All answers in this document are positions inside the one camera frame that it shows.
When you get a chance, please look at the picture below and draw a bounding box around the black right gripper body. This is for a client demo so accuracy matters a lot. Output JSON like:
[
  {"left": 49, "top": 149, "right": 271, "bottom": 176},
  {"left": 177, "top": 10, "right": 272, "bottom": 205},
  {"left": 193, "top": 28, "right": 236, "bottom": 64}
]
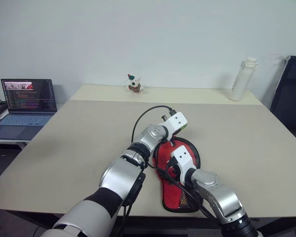
[{"left": 168, "top": 158, "right": 181, "bottom": 176}]

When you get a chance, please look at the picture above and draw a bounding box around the red oven mitt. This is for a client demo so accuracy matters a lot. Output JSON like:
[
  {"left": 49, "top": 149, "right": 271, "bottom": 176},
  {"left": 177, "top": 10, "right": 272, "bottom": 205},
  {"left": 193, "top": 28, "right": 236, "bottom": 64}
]
[{"left": 151, "top": 137, "right": 201, "bottom": 213}]

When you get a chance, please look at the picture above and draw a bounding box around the white plush dog toy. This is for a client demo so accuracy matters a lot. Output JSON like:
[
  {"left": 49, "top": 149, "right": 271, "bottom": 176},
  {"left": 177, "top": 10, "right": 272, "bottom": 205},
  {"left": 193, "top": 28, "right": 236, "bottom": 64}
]
[{"left": 125, "top": 73, "right": 145, "bottom": 95}]

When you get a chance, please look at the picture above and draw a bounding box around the white water bottle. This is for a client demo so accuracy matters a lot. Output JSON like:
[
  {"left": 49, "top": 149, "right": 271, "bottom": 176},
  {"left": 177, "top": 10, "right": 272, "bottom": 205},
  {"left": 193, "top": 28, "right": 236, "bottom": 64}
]
[{"left": 228, "top": 57, "right": 259, "bottom": 101}]

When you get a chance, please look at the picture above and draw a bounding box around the black office chair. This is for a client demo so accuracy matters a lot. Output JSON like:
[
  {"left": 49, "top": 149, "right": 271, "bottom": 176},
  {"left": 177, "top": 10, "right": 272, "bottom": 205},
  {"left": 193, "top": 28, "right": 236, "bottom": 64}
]
[{"left": 270, "top": 55, "right": 296, "bottom": 149}]

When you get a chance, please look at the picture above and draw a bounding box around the open blue laptop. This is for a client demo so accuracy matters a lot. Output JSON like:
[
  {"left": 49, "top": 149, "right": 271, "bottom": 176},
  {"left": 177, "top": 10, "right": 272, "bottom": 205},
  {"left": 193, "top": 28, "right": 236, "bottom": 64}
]
[{"left": 0, "top": 79, "right": 58, "bottom": 141}]

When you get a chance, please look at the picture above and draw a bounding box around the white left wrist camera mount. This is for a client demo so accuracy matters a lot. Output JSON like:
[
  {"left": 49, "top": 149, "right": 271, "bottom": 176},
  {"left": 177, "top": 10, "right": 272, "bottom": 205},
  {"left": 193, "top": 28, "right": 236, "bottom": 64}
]
[{"left": 162, "top": 112, "right": 188, "bottom": 139}]

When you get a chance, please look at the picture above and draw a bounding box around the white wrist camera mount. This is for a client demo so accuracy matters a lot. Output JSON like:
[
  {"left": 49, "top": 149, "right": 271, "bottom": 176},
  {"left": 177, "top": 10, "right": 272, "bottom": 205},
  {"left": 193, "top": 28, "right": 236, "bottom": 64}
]
[
  {"left": 171, "top": 145, "right": 197, "bottom": 183},
  {"left": 162, "top": 112, "right": 188, "bottom": 139}
]

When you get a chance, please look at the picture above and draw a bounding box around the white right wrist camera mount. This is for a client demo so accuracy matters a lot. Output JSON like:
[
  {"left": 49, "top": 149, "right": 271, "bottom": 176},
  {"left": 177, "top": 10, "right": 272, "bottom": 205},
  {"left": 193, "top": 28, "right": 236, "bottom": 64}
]
[{"left": 171, "top": 145, "right": 197, "bottom": 183}]

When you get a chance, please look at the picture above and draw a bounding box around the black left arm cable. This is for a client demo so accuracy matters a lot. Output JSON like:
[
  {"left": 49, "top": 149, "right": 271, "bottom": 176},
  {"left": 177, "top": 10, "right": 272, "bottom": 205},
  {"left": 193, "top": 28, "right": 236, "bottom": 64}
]
[{"left": 118, "top": 105, "right": 176, "bottom": 237}]

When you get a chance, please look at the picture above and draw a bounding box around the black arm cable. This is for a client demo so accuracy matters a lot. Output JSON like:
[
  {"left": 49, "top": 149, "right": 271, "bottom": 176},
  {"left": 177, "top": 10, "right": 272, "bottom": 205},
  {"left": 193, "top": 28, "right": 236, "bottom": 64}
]
[
  {"left": 118, "top": 105, "right": 176, "bottom": 237},
  {"left": 151, "top": 158, "right": 219, "bottom": 220}
]

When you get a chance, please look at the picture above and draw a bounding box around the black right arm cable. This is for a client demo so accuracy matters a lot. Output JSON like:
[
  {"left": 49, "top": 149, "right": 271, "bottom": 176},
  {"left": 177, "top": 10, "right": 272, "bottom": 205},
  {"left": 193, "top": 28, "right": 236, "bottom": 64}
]
[{"left": 151, "top": 158, "right": 219, "bottom": 220}]

